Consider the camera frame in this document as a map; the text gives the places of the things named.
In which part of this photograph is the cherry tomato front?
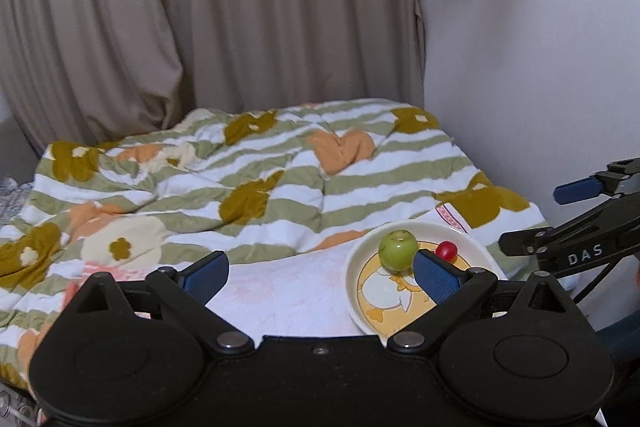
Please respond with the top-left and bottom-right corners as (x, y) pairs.
(435, 241), (459, 263)

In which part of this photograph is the small green apple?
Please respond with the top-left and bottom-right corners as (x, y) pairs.
(378, 230), (419, 272)

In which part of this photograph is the cream duck bowl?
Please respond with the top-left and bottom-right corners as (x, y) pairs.
(342, 220), (504, 341)

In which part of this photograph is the pink floral towel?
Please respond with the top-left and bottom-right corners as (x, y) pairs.
(64, 201), (474, 343)

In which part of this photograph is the green striped floral blanket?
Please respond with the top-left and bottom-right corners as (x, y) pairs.
(1, 98), (544, 388)

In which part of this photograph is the grey sofa backrest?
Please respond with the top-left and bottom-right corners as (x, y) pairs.
(0, 117), (40, 184)

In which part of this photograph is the beige curtain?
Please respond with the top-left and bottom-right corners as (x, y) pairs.
(1, 0), (425, 150)

